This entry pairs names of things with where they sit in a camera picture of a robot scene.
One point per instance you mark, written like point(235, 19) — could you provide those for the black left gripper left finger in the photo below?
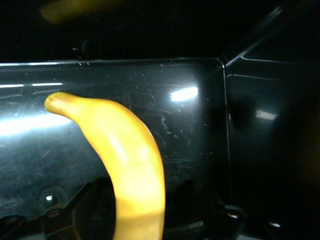
point(75, 222)

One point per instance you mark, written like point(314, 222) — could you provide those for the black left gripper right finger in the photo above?
point(200, 215)

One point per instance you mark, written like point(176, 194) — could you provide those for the yellow banana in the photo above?
point(132, 160)

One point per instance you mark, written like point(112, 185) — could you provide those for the black plastic box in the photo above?
point(190, 130)

